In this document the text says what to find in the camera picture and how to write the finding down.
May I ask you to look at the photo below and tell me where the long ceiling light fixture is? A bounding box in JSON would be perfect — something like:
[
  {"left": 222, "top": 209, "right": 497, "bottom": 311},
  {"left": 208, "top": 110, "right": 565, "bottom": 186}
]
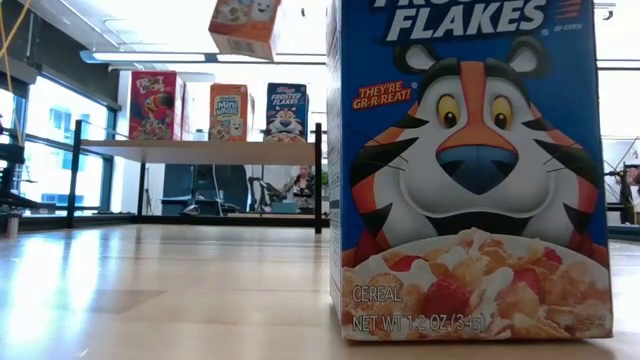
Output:
[{"left": 79, "top": 48, "right": 327, "bottom": 65}]

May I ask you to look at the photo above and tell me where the black aluminium rig frame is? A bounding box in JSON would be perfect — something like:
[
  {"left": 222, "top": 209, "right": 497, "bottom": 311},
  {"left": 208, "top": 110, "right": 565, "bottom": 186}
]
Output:
[{"left": 19, "top": 212, "right": 331, "bottom": 234}]

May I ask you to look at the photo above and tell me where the black standing desk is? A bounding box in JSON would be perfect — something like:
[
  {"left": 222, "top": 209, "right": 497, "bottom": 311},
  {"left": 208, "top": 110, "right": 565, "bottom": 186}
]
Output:
[{"left": 0, "top": 142, "right": 51, "bottom": 239}]

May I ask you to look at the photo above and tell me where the person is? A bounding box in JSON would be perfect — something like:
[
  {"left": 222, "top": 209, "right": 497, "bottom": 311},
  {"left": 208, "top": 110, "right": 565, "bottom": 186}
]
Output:
[{"left": 282, "top": 165, "right": 317, "bottom": 210}]

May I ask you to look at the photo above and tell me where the orange Mini Wheats cereal box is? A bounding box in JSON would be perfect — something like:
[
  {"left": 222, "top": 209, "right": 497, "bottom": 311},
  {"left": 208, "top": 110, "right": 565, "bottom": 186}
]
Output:
[
  {"left": 207, "top": 0, "right": 283, "bottom": 63},
  {"left": 208, "top": 83, "right": 256, "bottom": 143}
]

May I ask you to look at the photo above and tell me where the wooden shelf with black posts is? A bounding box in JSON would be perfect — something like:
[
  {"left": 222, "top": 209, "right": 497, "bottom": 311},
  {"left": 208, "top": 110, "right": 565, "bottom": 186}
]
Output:
[{"left": 66, "top": 118, "right": 324, "bottom": 235}]

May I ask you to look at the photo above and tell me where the window with dark frame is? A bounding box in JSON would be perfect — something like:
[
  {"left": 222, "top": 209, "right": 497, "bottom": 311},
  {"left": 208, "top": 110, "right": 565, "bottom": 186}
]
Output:
[{"left": 0, "top": 74, "right": 119, "bottom": 214}]

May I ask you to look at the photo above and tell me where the blue Frosted Flakes cereal box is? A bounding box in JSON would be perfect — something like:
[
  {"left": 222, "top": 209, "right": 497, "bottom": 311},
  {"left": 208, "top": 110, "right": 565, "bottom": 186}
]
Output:
[
  {"left": 325, "top": 0, "right": 615, "bottom": 343},
  {"left": 264, "top": 82, "right": 311, "bottom": 144}
]

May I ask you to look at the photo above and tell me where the dark background cabinet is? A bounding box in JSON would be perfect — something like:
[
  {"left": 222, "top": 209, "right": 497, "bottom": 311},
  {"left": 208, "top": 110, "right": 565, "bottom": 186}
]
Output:
[{"left": 162, "top": 164, "right": 250, "bottom": 216}]

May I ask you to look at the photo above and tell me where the pink Froot Loops cereal box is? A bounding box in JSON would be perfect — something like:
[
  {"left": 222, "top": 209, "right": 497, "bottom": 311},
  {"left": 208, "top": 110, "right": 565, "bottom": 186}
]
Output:
[{"left": 128, "top": 70, "right": 187, "bottom": 142}]

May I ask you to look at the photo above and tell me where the yellow cable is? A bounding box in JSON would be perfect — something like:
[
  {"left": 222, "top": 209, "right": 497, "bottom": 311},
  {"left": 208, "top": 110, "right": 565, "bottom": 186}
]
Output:
[{"left": 0, "top": 0, "right": 32, "bottom": 147}]

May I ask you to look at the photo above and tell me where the black background tripod stand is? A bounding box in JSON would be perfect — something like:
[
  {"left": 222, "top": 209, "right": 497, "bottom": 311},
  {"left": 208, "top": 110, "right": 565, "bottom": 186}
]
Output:
[{"left": 602, "top": 162, "right": 640, "bottom": 226}]

